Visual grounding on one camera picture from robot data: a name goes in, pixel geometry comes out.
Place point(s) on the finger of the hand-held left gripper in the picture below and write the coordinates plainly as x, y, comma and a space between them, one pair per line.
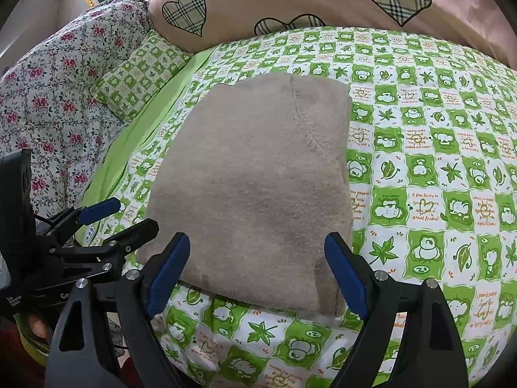
99, 210
137, 232

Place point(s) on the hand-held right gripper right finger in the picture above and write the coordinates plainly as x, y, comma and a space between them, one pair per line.
347, 275

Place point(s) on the beige knit sweater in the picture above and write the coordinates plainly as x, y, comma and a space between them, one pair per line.
254, 194

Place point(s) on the green checkered bed sheet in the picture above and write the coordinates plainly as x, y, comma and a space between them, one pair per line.
424, 161

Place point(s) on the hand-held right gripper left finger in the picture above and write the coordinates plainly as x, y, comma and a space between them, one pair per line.
169, 275

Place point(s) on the green checkered pillow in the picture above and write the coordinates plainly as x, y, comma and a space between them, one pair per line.
139, 76

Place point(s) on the red cloth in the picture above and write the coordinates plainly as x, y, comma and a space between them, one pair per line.
20, 367

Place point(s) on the person's left hand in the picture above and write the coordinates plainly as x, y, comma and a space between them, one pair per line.
38, 326

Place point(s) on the floral print blanket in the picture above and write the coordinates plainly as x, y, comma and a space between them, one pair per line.
60, 89

